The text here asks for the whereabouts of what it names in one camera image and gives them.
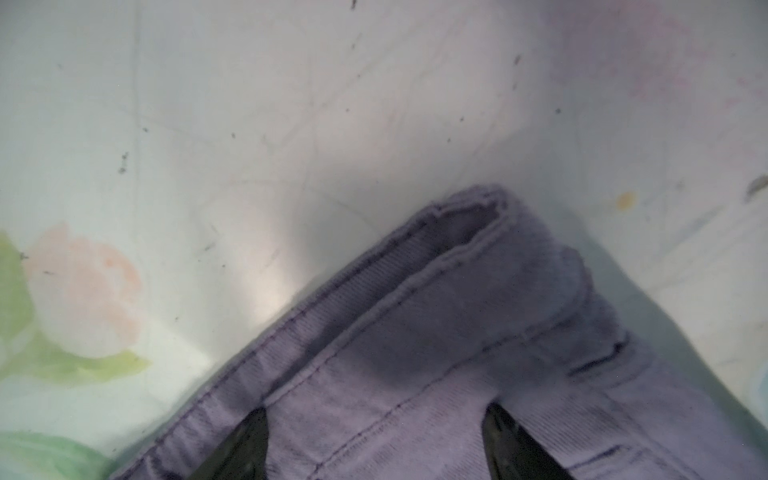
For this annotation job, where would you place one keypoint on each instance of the purple trousers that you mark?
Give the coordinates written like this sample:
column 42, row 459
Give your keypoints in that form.
column 386, row 371

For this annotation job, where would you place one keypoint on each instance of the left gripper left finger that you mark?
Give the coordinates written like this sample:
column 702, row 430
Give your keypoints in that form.
column 242, row 454

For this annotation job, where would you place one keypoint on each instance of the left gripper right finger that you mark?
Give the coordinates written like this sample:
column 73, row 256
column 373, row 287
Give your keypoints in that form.
column 512, row 453

